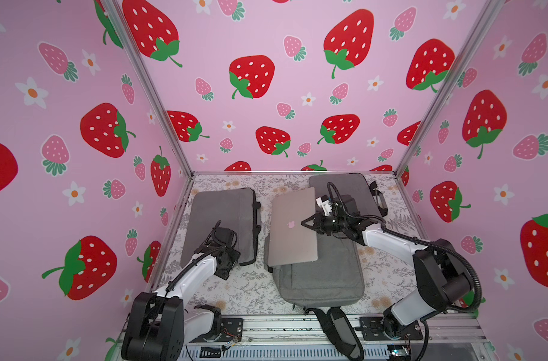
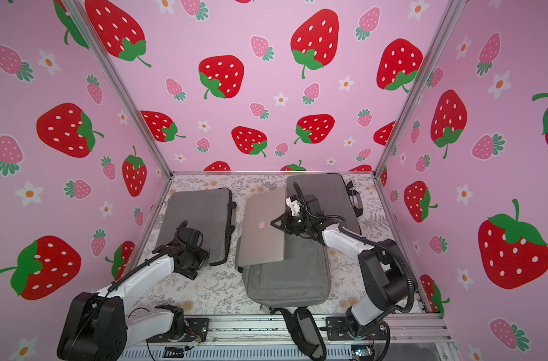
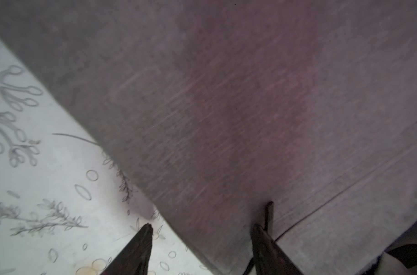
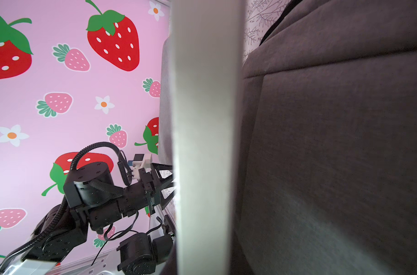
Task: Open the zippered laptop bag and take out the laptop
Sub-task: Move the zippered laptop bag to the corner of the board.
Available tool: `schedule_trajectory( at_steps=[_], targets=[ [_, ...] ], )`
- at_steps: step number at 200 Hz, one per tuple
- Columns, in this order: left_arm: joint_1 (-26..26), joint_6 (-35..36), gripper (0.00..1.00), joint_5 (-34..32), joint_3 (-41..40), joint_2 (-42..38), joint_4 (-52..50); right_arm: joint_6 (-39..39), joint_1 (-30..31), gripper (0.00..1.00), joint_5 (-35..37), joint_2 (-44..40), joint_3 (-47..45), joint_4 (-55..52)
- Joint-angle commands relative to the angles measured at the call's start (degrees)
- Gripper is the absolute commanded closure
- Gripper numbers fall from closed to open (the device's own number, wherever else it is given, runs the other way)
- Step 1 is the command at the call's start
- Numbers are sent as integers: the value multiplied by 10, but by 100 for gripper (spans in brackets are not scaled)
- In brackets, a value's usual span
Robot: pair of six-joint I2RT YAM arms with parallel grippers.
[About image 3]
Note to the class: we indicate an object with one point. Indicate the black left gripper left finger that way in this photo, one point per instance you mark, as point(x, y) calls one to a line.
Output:
point(135, 257)

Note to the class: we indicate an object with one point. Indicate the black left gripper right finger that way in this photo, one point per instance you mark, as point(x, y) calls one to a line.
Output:
point(268, 257)

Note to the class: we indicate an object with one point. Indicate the dark grey laptop sleeve left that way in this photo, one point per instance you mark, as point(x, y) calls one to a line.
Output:
point(215, 108)

